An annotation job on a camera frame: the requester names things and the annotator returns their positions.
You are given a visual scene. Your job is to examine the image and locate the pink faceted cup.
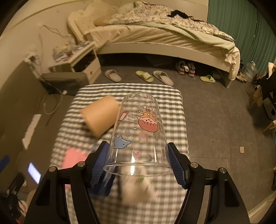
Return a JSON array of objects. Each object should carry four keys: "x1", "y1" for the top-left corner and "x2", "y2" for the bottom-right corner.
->
[{"x1": 62, "y1": 147, "x2": 89, "y2": 190}]

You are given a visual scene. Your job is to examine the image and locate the green slipper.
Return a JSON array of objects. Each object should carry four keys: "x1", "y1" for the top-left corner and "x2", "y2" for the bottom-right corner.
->
[
  {"x1": 200, "y1": 75, "x2": 216, "y2": 83},
  {"x1": 135, "y1": 70, "x2": 154, "y2": 83}
]

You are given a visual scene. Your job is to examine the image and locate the cluttered chair with clothes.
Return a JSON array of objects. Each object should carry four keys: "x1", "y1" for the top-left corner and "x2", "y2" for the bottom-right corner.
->
[{"x1": 250, "y1": 62, "x2": 275, "y2": 133}]

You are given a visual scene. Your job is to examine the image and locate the white paper scrap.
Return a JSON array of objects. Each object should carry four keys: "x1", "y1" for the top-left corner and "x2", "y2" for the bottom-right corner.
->
[{"x1": 239, "y1": 146, "x2": 245, "y2": 154}]

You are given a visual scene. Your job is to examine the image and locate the brown paper cup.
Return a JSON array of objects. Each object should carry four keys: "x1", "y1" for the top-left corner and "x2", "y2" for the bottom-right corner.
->
[{"x1": 80, "y1": 95, "x2": 119, "y2": 139}]

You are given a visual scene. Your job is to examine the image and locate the white nightstand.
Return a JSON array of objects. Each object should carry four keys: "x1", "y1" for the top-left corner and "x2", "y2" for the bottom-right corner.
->
[{"x1": 48, "y1": 42, "x2": 101, "y2": 84}]

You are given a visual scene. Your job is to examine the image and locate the wall power strip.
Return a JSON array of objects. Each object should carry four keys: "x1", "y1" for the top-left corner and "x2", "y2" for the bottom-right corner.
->
[{"x1": 24, "y1": 51, "x2": 41, "y2": 66}]

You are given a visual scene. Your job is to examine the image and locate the bed with white frame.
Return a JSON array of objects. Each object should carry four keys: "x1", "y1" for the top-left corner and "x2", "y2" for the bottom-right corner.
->
[{"x1": 67, "y1": 1, "x2": 240, "y2": 87}]

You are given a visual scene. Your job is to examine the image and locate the lit smartphone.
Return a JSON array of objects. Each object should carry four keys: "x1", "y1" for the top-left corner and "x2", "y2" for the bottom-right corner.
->
[{"x1": 28, "y1": 162, "x2": 42, "y2": 184}]

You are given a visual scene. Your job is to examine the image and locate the grey slipper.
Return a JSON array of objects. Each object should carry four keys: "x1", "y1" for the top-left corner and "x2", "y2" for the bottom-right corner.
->
[
  {"x1": 104, "y1": 70, "x2": 122, "y2": 83},
  {"x1": 152, "y1": 70, "x2": 174, "y2": 86}
]

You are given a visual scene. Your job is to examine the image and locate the sneaker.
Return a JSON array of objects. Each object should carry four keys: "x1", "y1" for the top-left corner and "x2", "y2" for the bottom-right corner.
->
[
  {"x1": 188, "y1": 63, "x2": 196, "y2": 77},
  {"x1": 176, "y1": 61, "x2": 189, "y2": 75}
]

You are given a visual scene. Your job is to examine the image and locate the floral duvet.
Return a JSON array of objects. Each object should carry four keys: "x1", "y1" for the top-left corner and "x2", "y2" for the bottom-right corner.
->
[{"x1": 108, "y1": 1, "x2": 234, "y2": 43}]

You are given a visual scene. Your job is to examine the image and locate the white leaf-print cup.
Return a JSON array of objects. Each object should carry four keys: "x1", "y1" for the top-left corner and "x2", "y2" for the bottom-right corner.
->
[{"x1": 120, "y1": 165, "x2": 157, "y2": 205}]

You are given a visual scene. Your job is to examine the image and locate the beige pillow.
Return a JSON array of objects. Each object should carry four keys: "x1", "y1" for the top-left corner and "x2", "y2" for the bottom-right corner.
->
[{"x1": 93, "y1": 14, "x2": 113, "y2": 27}]

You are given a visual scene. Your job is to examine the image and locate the green curtain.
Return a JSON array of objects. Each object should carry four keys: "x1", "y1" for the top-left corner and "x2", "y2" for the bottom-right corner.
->
[{"x1": 207, "y1": 0, "x2": 275, "y2": 74}]

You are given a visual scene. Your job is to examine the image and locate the checkered tablecloth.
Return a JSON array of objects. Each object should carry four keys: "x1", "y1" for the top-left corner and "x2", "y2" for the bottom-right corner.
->
[{"x1": 51, "y1": 83, "x2": 189, "y2": 223}]

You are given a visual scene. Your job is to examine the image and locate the large water jug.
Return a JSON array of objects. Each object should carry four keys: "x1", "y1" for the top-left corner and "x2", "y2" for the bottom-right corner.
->
[{"x1": 244, "y1": 61, "x2": 257, "y2": 82}]

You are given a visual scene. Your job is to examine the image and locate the clear cartoon plastic cup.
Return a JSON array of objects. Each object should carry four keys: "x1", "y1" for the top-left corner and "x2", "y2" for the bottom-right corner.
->
[{"x1": 103, "y1": 92, "x2": 172, "y2": 177}]

